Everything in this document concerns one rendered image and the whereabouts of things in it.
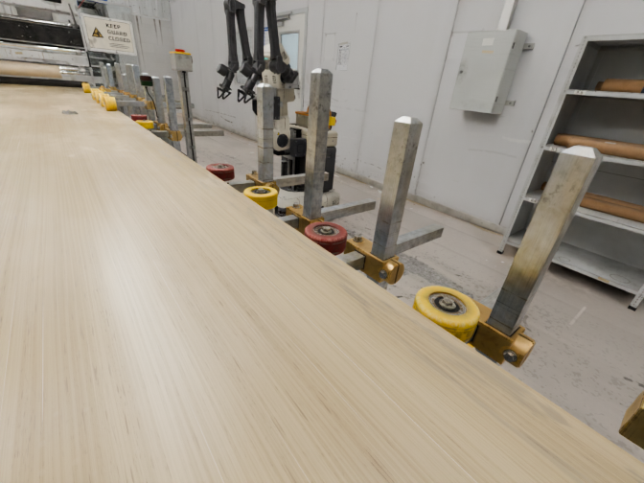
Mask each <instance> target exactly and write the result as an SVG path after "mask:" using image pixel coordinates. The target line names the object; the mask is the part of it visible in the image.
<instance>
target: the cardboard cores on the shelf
mask: <svg viewBox="0 0 644 483"><path fill-rule="evenodd" d="M643 87H644V80H626V79H606V80H605V81H599V82H598V83H597V85H596V87H595V89H594V90H596V91H613V92H631V93H640V92H641V90H642V88H643ZM554 145H559V146H565V147H567V148H571V147H573V146H578V145H579V146H586V147H592V148H597V149H598V150H599V151H600V152H601V153H602V154H607V155H612V156H618V157H624V158H630V159H635V160H641V161H644V145H642V144H636V143H629V142H622V141H615V140H608V139H601V138H594V137H587V136H581V135H574V134H567V133H558V134H557V136H556V137H555V140H554ZM580 206H581V207H585V208H588V209H591V210H595V211H599V212H602V213H606V214H610V215H613V216H617V217H620V218H624V219H630V220H634V221H638V222H641V223H644V206H642V205H638V204H634V203H630V202H627V201H622V200H618V199H614V198H610V197H606V196H602V195H596V194H592V193H588V192H586V194H585V196H584V198H583V200H582V202H581V204H580Z"/></svg>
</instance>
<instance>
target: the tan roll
mask: <svg viewBox="0 0 644 483"><path fill-rule="evenodd" d="M61 74H67V75H80V76H91V73H88V72H77V71H64V70H60V69H59V66H58V65H50V64H39V63H28V62H17V61H5V60H0V75H15V76H29V77H43V78H58V79H62V75H61Z"/></svg>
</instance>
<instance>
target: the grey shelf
mask: <svg viewBox="0 0 644 483"><path fill-rule="evenodd" d="M604 52H605V53H604ZM603 54H604V55H603ZM602 57H603V58H602ZM601 58H602V60H601ZM600 60H601V62H600ZM599 63H600V65H599ZM598 65H599V67H598ZM597 67H598V69H597ZM596 70H597V72H596ZM595 72H596V74H595ZM594 74H595V76H594ZM592 79H593V80H592ZM606 79H626V80H644V33H642V34H600V35H583V38H582V40H581V43H580V45H579V48H578V50H577V53H576V56H575V58H574V60H573V62H572V65H571V67H570V70H569V72H568V75H567V77H566V80H565V82H564V85H563V89H562V91H561V94H560V96H559V99H558V100H557V103H556V105H555V108H554V111H553V113H552V116H551V118H550V121H549V123H548V126H547V128H546V131H545V132H544V135H543V137H542V140H541V142H540V146H539V149H538V151H537V154H536V156H535V159H534V161H533V164H532V167H531V169H530V172H529V173H528V176H527V178H526V181H525V183H524V186H523V188H522V191H521V193H520V196H519V198H518V201H517V205H516V207H515V210H514V212H513V214H512V216H511V219H510V222H509V224H508V227H507V229H506V232H505V234H504V237H503V239H502V242H501V244H500V246H499V248H498V250H497V251H496V253H498V254H503V252H504V251H503V249H504V247H505V244H506V243H507V244H510V245H512V246H514V247H517V248H519V246H520V244H521V241H522V239H523V237H524V234H525V232H526V230H527V227H528V225H529V223H530V220H531V218H532V216H533V214H534V212H535V210H536V207H537V205H538V203H539V200H540V198H541V194H542V192H543V190H541V185H542V184H543V182H547V181H548V178H549V176H550V174H551V172H552V170H553V168H554V165H555V163H556V161H557V158H558V156H559V154H560V152H561V151H563V150H566V149H568V148H567V147H565V146H559V145H554V140H555V137H556V136H557V134H558V133H567V134H574V135H581V136H587V137H594V138H601V139H608V140H615V141H622V142H629V143H636V144H642V145H644V93H631V92H613V91H596V90H594V89H595V87H596V85H597V83H598V82H599V81H605V80H606ZM591 81H592V82H591ZM589 86H590V87H589ZM588 88H589V89H588ZM584 99H585V100H584ZM583 101H584V102H583ZM582 103H583V104H582ZM580 108H581V109H580ZM579 109H580V111H579ZM578 112H579V113H578ZM577 114H578V116H577ZM576 116H577V118H576ZM575 119H576V120H575ZM574 121H575V123H574ZM573 123H574V125H573ZM571 128H572V129H571ZM570 130H571V131H570ZM569 131H570V133H569ZM602 155H603V156H604V157H603V159H602V161H601V163H600V165H599V167H598V170H597V172H596V174H595V175H594V177H593V179H592V181H591V183H590V185H589V187H588V189H587V192H588V193H592V194H596V195H599V196H606V197H610V198H614V199H618V200H622V201H627V202H630V203H634V204H638V205H642V206H644V161H641V160H635V159H630V158H624V157H618V156H612V155H607V154H602ZM500 249H501V250H500ZM552 262H553V263H556V264H558V265H562V266H565V267H567V268H570V269H572V270H575V271H577V272H580V273H582V274H585V275H586V276H589V277H592V278H594V279H597V280H599V281H602V282H604V283H607V284H609V285H612V286H614V287H617V288H621V289H623V290H625V291H627V292H630V293H632V294H635V297H634V298H633V299H632V301H631V303H630V304H629V306H628V309H630V310H632V311H636V309H637V306H638V305H639V303H640V302H641V300H642V299H643V298H644V223H641V222H638V221H634V220H630V219H626V218H620V217H617V216H613V215H610V214H606V213H602V212H599V211H595V210H591V209H588V208H585V207H581V206H579V208H578V210H577V212H576V214H575V216H574V218H573V220H572V221H571V223H570V225H569V227H568V229H567V231H566V233H565V235H564V237H563V240H562V242H561V244H560V246H559V248H558V250H557V252H556V254H555V256H554V258H553V260H552ZM636 299H638V300H636ZM635 302H636V303H635Z"/></svg>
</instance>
